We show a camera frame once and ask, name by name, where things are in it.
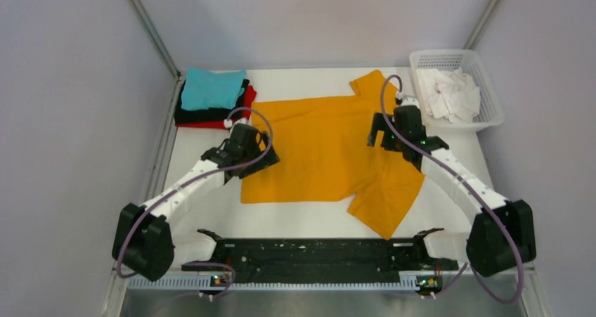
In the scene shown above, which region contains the right aluminium frame post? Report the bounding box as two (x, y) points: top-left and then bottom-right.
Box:
(464, 0), (504, 50)

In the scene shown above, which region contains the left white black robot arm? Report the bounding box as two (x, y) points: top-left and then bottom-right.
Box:
(112, 122), (280, 281)

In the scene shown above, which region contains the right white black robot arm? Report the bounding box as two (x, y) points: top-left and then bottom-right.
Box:
(367, 105), (537, 277)

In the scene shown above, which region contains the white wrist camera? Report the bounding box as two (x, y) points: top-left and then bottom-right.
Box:
(223, 119), (235, 130)
(396, 95), (420, 108)

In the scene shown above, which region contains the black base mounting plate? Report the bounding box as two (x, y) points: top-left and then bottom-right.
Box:
(182, 238), (458, 285)

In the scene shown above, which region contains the left side aluminium rail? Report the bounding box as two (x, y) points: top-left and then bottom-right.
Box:
(140, 77), (184, 203)

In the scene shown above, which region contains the folded teal t shirt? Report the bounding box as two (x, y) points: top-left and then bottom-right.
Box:
(181, 67), (246, 111)

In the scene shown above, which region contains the crumpled white t shirt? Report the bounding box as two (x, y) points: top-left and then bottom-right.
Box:
(416, 68), (481, 124)

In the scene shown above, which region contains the left aluminium frame post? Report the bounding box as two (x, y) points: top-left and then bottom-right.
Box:
(128, 0), (181, 79)

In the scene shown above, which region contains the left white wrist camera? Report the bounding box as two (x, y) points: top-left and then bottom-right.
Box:
(223, 119), (235, 130)

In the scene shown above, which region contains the white plastic basket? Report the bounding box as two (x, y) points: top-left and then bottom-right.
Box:
(409, 49), (504, 132)

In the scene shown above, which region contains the folded red t shirt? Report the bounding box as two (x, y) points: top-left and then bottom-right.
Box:
(175, 85), (257, 129)

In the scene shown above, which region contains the folded black t shirt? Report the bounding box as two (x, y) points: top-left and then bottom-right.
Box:
(174, 79), (250, 124)

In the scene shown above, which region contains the orange t shirt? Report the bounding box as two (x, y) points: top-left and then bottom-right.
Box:
(240, 70), (424, 239)

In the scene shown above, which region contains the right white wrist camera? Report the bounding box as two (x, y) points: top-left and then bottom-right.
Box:
(396, 95), (420, 108)

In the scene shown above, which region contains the white slotted cable duct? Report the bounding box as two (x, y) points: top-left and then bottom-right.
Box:
(128, 273), (439, 292)

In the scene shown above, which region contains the aluminium frame post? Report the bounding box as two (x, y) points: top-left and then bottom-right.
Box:
(128, 0), (181, 79)
(464, 0), (504, 50)

